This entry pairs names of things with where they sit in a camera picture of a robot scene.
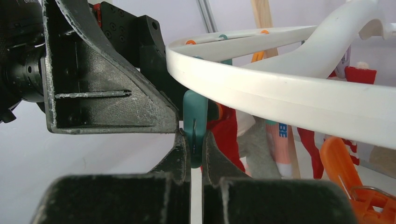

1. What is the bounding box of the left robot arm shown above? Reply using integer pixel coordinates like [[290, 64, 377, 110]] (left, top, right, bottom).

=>
[[0, 0, 186, 134]]

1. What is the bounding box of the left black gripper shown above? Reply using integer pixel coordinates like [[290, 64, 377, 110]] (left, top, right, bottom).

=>
[[42, 0, 186, 134]]

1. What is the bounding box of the orange clothes peg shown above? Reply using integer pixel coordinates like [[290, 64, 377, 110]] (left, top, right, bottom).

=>
[[320, 136, 396, 224]]

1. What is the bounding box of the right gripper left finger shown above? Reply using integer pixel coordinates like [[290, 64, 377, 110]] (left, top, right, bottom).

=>
[[31, 130, 191, 224]]

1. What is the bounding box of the red white hanging sock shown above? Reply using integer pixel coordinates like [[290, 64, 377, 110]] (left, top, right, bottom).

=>
[[297, 62, 377, 179]]

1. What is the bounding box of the grey beige striped sock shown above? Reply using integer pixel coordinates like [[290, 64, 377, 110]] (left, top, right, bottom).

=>
[[237, 117, 281, 179]]

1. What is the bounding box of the teal clothes peg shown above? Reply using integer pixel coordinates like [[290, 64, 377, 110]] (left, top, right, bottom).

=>
[[183, 90, 208, 168]]

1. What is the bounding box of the white round clip hanger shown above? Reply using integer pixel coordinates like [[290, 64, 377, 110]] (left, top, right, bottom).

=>
[[166, 0, 396, 149]]

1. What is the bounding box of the wooden drying rack frame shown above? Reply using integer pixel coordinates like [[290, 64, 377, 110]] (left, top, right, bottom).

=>
[[251, 0, 301, 179]]

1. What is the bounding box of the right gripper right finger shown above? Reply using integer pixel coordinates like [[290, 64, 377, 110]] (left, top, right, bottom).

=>
[[202, 132, 357, 224]]

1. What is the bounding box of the red santa sock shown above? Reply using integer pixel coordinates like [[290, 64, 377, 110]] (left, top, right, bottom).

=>
[[202, 102, 246, 173]]

